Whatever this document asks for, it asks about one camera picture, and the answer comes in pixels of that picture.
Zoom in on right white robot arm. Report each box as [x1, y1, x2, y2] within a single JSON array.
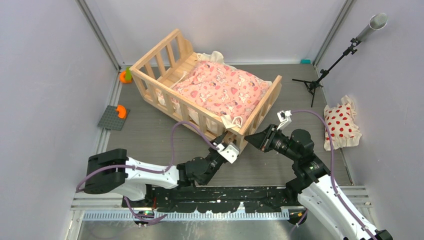
[[245, 124, 393, 240]]

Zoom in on orange arch toy block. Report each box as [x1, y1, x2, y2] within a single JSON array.
[[115, 104, 128, 119]]

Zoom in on pink unicorn print cushion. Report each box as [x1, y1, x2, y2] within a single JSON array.
[[171, 51, 272, 128]]

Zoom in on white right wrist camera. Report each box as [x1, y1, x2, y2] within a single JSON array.
[[277, 110, 292, 130]]

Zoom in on white strawberry print pillow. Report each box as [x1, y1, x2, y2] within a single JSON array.
[[323, 95, 362, 151]]

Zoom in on grey building block plate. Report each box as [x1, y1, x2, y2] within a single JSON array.
[[97, 105, 131, 131]]

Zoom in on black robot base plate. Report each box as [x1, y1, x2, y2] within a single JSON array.
[[129, 186, 301, 214]]

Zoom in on microphone on black stand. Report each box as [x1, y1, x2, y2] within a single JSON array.
[[292, 13, 388, 108]]

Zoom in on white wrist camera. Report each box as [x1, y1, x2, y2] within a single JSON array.
[[217, 142, 240, 164], [277, 110, 292, 130]]

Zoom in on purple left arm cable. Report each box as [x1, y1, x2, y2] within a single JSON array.
[[75, 120, 221, 227]]

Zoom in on wooden slatted pet bed frame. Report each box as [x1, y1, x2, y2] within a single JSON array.
[[130, 29, 282, 150]]

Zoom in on orange and green toy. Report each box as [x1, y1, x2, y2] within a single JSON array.
[[119, 67, 133, 84]]

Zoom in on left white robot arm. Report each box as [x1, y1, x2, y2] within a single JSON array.
[[77, 143, 240, 207]]

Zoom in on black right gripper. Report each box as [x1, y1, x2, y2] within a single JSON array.
[[244, 123, 299, 161]]

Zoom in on small teal block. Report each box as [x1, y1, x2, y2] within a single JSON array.
[[300, 59, 312, 64]]

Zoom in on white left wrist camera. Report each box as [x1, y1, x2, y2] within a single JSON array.
[[217, 142, 240, 164]]

